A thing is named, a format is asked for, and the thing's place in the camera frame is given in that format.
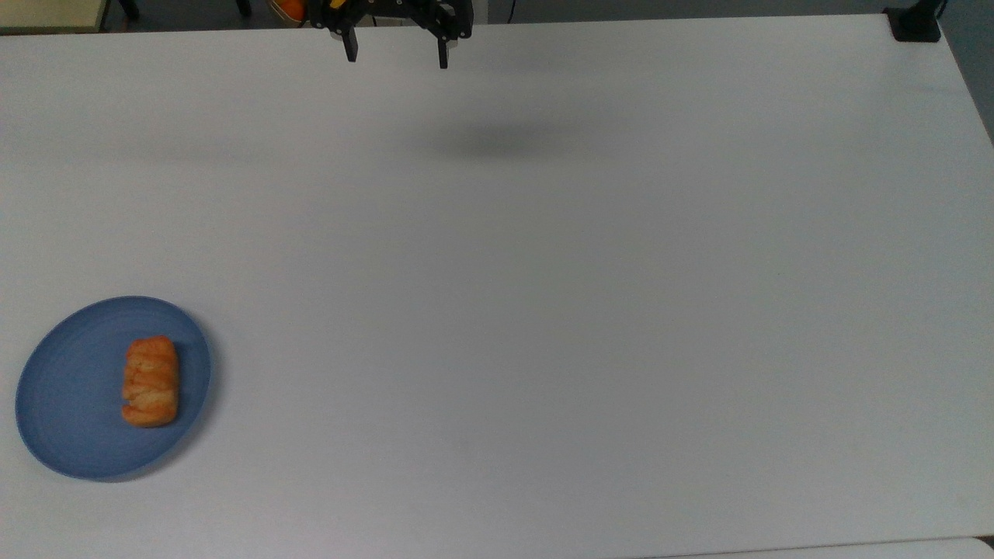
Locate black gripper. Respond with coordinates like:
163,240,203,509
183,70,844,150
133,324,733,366
311,0,473,70

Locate orange-brown bread pastry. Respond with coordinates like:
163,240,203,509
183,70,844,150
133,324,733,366
121,335,180,429

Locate black table clamp mount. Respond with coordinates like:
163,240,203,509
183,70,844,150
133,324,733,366
884,0,944,43

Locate blue round plate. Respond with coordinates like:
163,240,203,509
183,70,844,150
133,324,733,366
15,296,213,481

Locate light wooden furniture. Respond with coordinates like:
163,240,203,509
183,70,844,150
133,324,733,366
0,0,110,33

